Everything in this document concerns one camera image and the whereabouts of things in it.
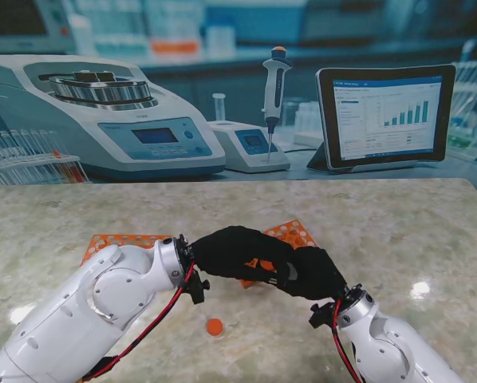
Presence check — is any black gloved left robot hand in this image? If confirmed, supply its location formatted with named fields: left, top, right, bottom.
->
left=190, top=225, right=299, bottom=298

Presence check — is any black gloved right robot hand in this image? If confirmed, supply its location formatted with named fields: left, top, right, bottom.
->
left=288, top=246, right=349, bottom=301

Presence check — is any orange test tube rack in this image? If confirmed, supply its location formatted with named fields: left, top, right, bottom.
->
left=240, top=219, right=317, bottom=289
left=81, top=234, right=174, bottom=265

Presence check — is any printed laboratory backdrop poster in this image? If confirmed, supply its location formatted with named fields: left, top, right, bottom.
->
left=0, top=0, right=477, bottom=188

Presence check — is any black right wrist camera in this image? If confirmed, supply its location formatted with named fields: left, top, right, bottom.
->
left=308, top=302, right=335, bottom=329

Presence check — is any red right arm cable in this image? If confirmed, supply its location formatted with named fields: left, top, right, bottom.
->
left=332, top=298, right=363, bottom=383

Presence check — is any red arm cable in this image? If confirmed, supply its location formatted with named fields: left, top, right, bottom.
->
left=81, top=261, right=196, bottom=380
left=332, top=298, right=363, bottom=383

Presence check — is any red left arm cable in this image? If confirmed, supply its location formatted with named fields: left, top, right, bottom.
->
left=81, top=261, right=196, bottom=380

